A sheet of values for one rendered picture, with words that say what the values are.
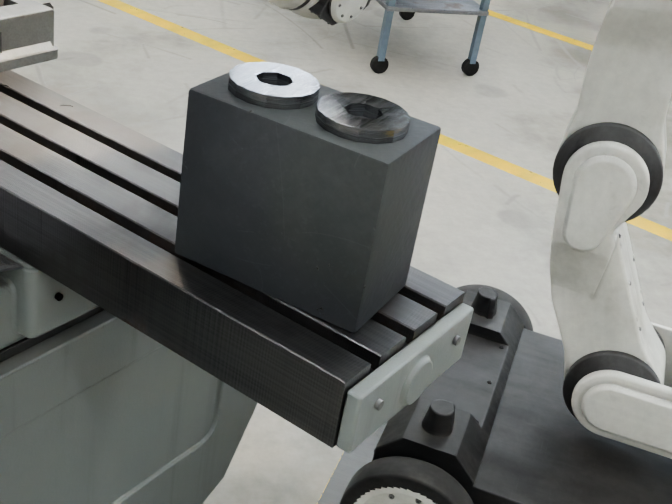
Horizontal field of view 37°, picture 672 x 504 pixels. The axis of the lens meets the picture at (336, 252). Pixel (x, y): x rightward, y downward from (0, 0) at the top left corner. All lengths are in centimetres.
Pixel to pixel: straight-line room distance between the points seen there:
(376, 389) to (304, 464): 137
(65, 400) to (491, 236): 222
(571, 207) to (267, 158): 54
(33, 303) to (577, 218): 70
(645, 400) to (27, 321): 85
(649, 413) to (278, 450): 104
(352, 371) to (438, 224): 245
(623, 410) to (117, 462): 74
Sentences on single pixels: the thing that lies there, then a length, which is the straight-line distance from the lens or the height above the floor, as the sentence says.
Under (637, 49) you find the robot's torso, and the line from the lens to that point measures 135.
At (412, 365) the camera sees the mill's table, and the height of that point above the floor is 96.
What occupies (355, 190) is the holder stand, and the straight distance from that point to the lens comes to 92.
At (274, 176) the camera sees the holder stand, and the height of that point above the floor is 112.
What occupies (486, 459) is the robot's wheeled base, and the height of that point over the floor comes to 57.
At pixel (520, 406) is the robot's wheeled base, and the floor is 57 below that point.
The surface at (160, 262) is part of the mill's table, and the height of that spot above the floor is 99.
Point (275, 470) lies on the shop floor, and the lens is 228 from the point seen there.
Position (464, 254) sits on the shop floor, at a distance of 323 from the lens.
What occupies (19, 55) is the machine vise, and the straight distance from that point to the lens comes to 152.
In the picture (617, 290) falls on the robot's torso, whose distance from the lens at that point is 148.
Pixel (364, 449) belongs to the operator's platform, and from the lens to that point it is 176.
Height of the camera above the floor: 154
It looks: 30 degrees down
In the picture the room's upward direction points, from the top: 10 degrees clockwise
